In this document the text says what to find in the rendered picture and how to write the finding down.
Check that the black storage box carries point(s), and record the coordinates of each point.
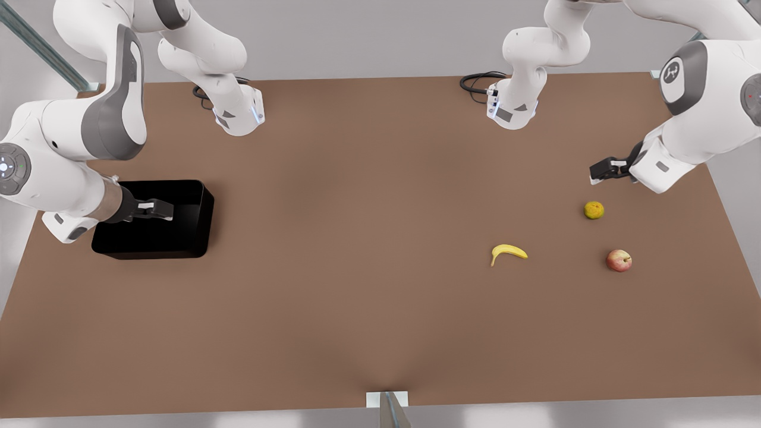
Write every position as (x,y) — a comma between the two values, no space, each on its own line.
(178,229)

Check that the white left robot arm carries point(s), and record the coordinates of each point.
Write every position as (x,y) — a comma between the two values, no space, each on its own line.
(707,119)

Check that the red apple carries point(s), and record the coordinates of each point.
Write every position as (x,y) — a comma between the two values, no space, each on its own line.
(619,260)

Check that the silver frame post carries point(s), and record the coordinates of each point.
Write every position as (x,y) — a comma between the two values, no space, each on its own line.
(389,410)
(41,47)

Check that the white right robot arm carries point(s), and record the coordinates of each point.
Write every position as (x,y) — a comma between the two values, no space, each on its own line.
(53,137)

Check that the yellow-green orange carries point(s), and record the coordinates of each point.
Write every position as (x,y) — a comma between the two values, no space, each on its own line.
(594,210)

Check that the yellow banana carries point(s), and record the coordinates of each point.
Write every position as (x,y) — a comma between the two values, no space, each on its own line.
(509,251)

